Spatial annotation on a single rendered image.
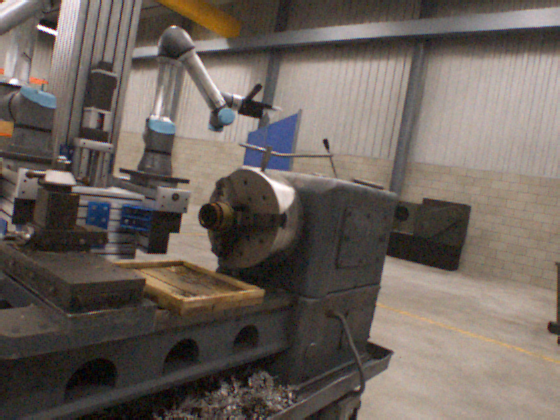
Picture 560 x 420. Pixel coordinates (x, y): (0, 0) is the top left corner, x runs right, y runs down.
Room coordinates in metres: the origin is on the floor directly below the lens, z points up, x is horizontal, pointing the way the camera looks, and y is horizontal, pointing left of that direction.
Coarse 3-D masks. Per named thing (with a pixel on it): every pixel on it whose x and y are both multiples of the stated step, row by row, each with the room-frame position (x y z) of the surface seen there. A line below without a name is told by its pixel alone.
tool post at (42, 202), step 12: (48, 192) 0.92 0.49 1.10; (60, 192) 0.94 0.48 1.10; (72, 192) 0.98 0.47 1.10; (36, 204) 0.95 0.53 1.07; (48, 204) 0.92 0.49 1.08; (60, 204) 0.93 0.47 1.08; (72, 204) 0.95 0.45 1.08; (36, 216) 0.94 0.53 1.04; (48, 216) 0.91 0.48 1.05; (60, 216) 0.93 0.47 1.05; (72, 216) 0.95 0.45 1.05; (48, 228) 0.92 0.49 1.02; (60, 228) 0.95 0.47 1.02
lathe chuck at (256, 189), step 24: (216, 192) 1.42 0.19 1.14; (240, 192) 1.35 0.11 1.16; (264, 192) 1.29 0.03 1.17; (288, 192) 1.33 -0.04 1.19; (288, 216) 1.28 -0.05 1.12; (240, 240) 1.33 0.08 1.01; (264, 240) 1.27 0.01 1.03; (288, 240) 1.30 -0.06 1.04; (240, 264) 1.32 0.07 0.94; (264, 264) 1.32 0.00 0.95
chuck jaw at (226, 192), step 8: (216, 184) 1.37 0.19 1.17; (224, 184) 1.34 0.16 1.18; (232, 184) 1.37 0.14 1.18; (224, 192) 1.32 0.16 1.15; (232, 192) 1.35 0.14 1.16; (216, 200) 1.30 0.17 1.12; (224, 200) 1.30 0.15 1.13; (232, 200) 1.33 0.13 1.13; (232, 208) 1.34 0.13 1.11; (240, 208) 1.37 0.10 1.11
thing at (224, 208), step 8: (200, 208) 1.25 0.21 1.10; (208, 208) 1.27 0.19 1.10; (216, 208) 1.22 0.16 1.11; (224, 208) 1.24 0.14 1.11; (200, 216) 1.25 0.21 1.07; (208, 216) 1.28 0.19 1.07; (216, 216) 1.21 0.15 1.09; (224, 216) 1.23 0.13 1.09; (232, 216) 1.25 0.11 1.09; (200, 224) 1.24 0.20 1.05; (208, 224) 1.27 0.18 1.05; (216, 224) 1.22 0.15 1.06; (224, 224) 1.24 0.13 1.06
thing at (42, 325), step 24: (0, 264) 0.91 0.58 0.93; (0, 288) 0.88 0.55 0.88; (24, 288) 0.81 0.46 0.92; (0, 312) 0.71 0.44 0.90; (24, 312) 0.73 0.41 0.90; (48, 312) 0.74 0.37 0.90; (72, 312) 0.71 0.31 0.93; (96, 312) 0.74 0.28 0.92; (120, 312) 0.78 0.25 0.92; (144, 312) 0.82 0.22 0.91; (0, 336) 0.63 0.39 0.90; (24, 336) 0.64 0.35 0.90; (48, 336) 0.67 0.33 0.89; (72, 336) 0.70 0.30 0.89; (96, 336) 0.74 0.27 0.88; (120, 336) 0.78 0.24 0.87
